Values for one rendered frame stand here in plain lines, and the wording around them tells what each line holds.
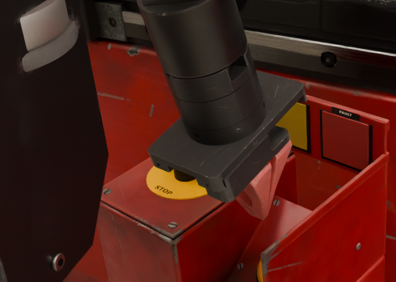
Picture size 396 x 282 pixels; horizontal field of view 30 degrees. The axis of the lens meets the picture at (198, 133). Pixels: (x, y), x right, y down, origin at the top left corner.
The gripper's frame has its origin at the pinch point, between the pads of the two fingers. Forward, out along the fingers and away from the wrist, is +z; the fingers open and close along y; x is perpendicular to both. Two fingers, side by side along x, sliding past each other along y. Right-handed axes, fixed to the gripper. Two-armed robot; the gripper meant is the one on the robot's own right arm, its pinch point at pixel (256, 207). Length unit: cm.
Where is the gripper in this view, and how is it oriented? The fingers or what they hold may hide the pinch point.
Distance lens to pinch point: 56.6
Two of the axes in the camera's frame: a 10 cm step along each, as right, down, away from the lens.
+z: 2.8, 7.4, 6.1
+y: 6.3, -6.2, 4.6
